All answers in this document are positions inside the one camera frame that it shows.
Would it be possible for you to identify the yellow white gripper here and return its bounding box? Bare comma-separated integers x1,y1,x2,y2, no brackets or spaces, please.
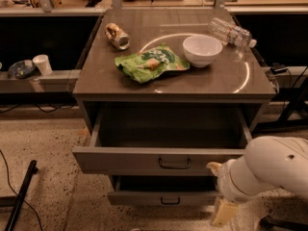
206,162,239,227

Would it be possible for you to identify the grey top drawer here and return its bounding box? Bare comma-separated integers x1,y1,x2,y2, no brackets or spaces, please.
73,107,251,176

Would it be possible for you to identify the grey drawer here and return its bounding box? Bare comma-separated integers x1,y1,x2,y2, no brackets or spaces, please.
107,176,218,206
73,107,251,176

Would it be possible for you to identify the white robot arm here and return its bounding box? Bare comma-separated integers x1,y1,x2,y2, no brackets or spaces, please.
206,136,308,227

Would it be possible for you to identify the grey drawer cabinet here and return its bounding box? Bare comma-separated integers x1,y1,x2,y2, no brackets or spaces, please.
72,7,277,207

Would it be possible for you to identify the white ceramic bowl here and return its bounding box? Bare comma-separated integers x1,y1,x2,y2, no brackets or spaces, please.
183,35,222,67

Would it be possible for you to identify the green snack bag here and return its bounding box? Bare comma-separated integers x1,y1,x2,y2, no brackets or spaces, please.
115,43,190,84

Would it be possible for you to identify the clear plastic water bottle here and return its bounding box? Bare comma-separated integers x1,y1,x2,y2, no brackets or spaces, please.
209,17,257,48

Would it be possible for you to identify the crushed metal can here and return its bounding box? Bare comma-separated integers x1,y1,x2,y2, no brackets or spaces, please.
104,23,130,50

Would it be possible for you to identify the black pole on floor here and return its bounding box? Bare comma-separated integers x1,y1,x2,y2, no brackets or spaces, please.
5,160,38,231

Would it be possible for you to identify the white paper cup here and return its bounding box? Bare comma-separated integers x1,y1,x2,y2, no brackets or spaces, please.
33,54,52,75

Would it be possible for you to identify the dark round dish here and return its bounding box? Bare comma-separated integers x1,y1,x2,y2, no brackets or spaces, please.
9,60,36,79

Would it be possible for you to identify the black floor cable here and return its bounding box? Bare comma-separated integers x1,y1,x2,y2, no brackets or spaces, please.
0,149,44,231

